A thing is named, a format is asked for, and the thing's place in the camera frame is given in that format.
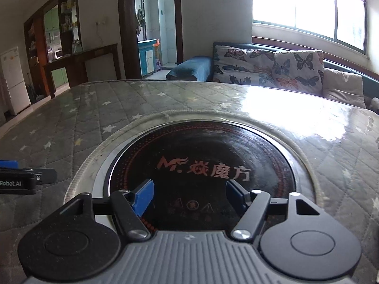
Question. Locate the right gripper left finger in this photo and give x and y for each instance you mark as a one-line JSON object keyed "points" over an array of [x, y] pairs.
{"points": [[129, 207]]}

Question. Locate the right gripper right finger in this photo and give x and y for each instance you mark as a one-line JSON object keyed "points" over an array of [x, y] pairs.
{"points": [[251, 207]]}

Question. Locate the round black induction cooktop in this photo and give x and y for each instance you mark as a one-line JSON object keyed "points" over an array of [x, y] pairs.
{"points": [[189, 164]]}

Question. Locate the white refrigerator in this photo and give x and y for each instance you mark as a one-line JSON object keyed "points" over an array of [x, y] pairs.
{"points": [[16, 91]]}

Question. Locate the dark wooden side table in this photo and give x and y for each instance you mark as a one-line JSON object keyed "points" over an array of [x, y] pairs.
{"points": [[76, 68]]}

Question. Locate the butterfly print cushion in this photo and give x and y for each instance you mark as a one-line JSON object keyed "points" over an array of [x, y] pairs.
{"points": [[299, 71]]}

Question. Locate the beige cushion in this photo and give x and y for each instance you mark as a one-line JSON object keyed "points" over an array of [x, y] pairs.
{"points": [[344, 87]]}

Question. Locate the blue sofa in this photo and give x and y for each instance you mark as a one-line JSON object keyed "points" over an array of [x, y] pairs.
{"points": [[201, 69]]}

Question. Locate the dark wooden shelf unit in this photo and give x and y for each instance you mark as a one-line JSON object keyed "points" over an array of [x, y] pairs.
{"points": [[49, 34]]}

